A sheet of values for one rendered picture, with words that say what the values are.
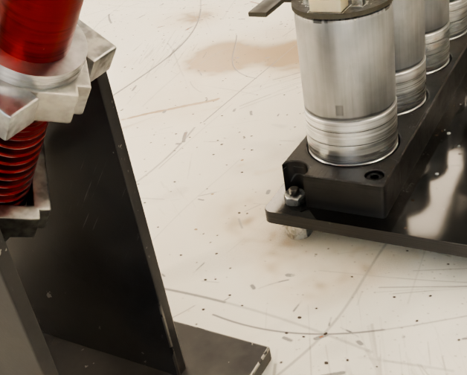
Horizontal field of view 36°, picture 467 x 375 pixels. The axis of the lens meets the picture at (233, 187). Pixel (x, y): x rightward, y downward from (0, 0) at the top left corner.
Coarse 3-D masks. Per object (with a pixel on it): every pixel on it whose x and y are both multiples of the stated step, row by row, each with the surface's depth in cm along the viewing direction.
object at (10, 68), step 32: (0, 0) 9; (32, 0) 9; (64, 0) 9; (0, 32) 9; (32, 32) 9; (64, 32) 10; (0, 64) 9; (32, 64) 10; (64, 64) 10; (32, 128) 11; (0, 160) 11; (32, 160) 12; (0, 192) 12
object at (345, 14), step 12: (300, 0) 18; (360, 0) 17; (372, 0) 17; (384, 0) 17; (300, 12) 17; (312, 12) 17; (324, 12) 17; (336, 12) 17; (348, 12) 16; (360, 12) 16; (372, 12) 16
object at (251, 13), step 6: (264, 0) 18; (270, 0) 18; (276, 0) 18; (282, 0) 18; (288, 0) 18; (258, 6) 18; (264, 6) 18; (270, 6) 18; (276, 6) 18; (252, 12) 17; (258, 12) 17; (264, 12) 17; (270, 12) 18
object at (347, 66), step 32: (320, 32) 17; (352, 32) 17; (384, 32) 17; (320, 64) 17; (352, 64) 17; (384, 64) 17; (320, 96) 18; (352, 96) 18; (384, 96) 18; (320, 128) 18; (352, 128) 18; (384, 128) 18; (320, 160) 19; (352, 160) 19
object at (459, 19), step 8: (456, 0) 24; (464, 0) 24; (456, 8) 24; (464, 8) 24; (456, 16) 24; (464, 16) 24; (456, 24) 24; (464, 24) 25; (456, 32) 24; (464, 32) 25
